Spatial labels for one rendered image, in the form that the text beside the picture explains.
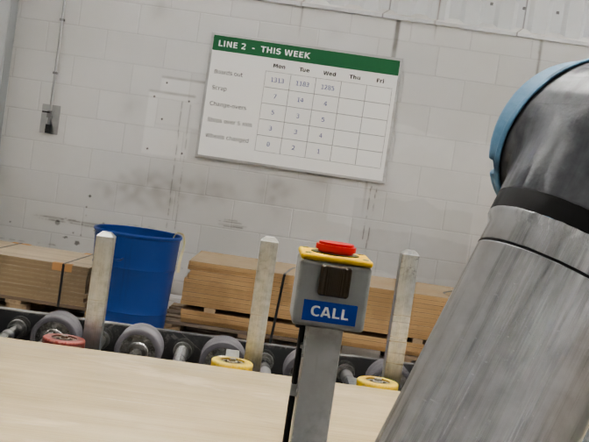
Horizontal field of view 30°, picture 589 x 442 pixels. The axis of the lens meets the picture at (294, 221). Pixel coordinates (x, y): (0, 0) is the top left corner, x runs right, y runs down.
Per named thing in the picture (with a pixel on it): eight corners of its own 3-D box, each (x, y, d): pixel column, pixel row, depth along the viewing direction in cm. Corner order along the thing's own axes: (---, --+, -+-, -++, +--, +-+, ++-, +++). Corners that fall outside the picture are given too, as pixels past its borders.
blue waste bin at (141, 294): (163, 357, 654) (180, 237, 650) (68, 343, 656) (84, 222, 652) (178, 341, 713) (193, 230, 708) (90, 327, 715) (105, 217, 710)
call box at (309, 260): (362, 341, 106) (373, 261, 105) (289, 331, 105) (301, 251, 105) (355, 329, 113) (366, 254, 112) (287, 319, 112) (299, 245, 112)
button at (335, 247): (356, 264, 107) (358, 247, 107) (315, 259, 107) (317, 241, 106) (352, 260, 111) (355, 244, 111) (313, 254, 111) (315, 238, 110)
